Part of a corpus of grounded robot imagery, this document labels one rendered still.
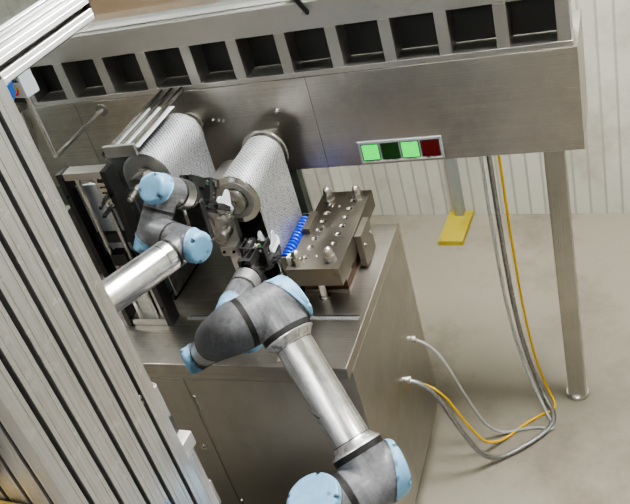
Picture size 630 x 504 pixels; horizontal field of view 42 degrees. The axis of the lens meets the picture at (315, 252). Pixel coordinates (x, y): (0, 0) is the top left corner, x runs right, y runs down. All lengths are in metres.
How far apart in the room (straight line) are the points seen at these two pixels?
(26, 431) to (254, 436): 1.41
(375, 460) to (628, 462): 1.46
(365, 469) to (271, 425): 0.78
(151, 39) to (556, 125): 1.18
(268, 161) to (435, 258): 1.77
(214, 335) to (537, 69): 1.10
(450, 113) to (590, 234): 1.78
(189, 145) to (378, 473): 1.17
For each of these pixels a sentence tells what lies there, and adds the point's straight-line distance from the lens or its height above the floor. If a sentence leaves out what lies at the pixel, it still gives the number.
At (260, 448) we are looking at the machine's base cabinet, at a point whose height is 0.53.
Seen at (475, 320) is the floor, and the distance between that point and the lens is 3.61.
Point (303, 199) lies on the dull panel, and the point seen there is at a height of 1.03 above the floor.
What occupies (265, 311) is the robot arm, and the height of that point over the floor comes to 1.30.
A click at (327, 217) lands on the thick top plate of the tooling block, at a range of 2.52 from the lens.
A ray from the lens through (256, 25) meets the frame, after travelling 2.41.
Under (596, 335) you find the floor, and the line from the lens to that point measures 3.48.
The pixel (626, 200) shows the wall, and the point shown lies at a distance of 4.11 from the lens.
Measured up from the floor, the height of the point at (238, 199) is 1.26.
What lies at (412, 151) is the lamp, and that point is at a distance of 2.44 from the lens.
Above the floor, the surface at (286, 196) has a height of 1.14.
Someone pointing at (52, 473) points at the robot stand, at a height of 1.54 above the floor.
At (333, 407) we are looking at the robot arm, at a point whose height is 1.12.
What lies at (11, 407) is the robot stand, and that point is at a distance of 1.17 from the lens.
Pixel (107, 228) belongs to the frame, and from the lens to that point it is 2.43.
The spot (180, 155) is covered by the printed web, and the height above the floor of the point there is 1.35.
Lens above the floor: 2.33
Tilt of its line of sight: 33 degrees down
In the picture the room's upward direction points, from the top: 17 degrees counter-clockwise
